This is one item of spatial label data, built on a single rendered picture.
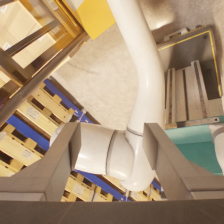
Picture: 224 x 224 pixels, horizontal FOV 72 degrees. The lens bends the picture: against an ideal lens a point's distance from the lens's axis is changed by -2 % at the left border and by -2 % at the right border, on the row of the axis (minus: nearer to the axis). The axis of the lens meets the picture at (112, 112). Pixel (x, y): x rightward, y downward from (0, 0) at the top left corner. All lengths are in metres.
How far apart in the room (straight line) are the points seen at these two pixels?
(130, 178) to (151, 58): 0.30
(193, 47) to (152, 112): 1.63
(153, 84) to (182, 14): 1.84
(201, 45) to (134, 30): 1.65
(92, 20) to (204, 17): 1.32
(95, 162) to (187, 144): 0.84
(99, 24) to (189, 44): 1.01
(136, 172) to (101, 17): 1.13
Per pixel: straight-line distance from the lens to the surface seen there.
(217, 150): 0.98
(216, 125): 1.02
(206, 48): 2.00
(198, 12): 2.20
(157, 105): 0.38
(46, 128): 2.69
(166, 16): 2.18
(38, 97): 2.81
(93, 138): 0.42
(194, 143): 1.17
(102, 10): 1.32
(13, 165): 2.48
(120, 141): 0.41
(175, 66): 2.06
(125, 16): 0.35
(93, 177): 3.22
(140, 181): 0.44
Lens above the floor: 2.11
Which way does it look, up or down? 42 degrees down
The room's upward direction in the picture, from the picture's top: 159 degrees counter-clockwise
